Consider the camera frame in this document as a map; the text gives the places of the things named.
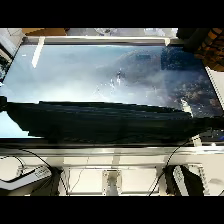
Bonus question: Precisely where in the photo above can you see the dark blue jeans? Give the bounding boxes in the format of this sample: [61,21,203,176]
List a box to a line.
[0,95,224,145]

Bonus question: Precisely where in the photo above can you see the black garment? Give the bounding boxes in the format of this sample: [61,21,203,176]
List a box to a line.
[175,27,209,52]

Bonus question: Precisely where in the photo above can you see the black cable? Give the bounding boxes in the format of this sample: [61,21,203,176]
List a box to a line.
[13,147,54,169]
[147,138,195,197]

